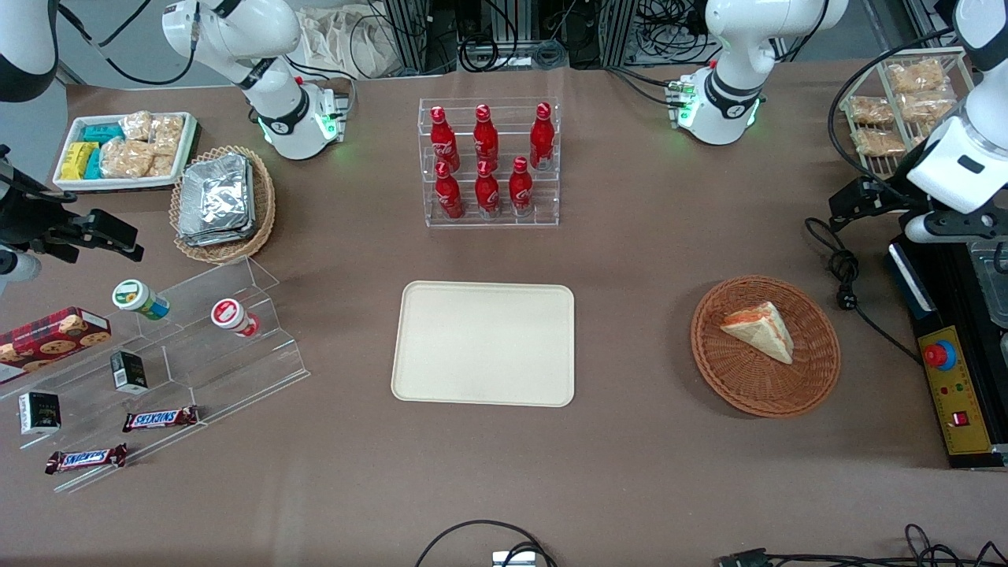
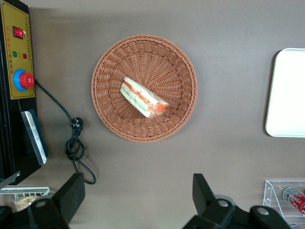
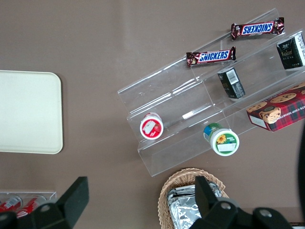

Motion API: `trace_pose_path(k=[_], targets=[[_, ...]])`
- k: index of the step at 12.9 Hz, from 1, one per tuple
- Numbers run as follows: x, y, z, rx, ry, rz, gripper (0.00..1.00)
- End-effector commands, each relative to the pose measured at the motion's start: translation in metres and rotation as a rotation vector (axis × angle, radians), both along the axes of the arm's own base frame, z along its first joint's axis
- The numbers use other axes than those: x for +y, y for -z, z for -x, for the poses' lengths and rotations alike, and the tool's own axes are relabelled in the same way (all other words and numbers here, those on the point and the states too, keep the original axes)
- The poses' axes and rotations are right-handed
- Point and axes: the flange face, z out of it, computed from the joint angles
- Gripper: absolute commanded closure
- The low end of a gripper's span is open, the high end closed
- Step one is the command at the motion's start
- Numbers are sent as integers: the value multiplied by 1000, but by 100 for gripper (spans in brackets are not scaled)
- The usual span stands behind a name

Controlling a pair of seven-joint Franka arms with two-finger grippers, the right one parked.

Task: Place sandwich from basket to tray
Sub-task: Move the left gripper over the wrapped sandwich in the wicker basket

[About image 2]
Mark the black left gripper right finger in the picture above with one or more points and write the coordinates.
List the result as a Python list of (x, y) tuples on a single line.
[(202, 195)]

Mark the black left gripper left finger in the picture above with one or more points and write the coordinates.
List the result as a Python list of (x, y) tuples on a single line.
[(71, 195)]

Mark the plastic-wrapped triangle sandwich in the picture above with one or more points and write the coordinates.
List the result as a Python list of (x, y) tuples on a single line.
[(143, 97)]

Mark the brown woven round basket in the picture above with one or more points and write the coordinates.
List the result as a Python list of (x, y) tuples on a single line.
[(114, 95)]

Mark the white rectangular plastic tray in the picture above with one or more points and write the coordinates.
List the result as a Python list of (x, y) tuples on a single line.
[(288, 95)]

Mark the white slotted plastic crate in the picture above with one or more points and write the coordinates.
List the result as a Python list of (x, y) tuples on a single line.
[(26, 190)]

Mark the pale bagged snack food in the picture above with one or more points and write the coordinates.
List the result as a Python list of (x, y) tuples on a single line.
[(25, 202)]

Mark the silver and blue machine bar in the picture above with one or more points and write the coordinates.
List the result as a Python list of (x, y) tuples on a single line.
[(34, 136)]

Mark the clear acrylic box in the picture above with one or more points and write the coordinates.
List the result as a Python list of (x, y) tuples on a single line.
[(274, 198)]

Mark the black machine with yellow panel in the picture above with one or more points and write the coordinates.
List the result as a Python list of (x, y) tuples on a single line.
[(9, 133)]

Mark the red soda can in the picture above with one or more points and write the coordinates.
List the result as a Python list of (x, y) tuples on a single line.
[(296, 199)]

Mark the red emergency stop button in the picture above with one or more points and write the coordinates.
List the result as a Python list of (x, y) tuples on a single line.
[(25, 80)]

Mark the red rocker power switch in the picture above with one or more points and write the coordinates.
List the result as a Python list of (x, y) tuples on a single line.
[(18, 32)]

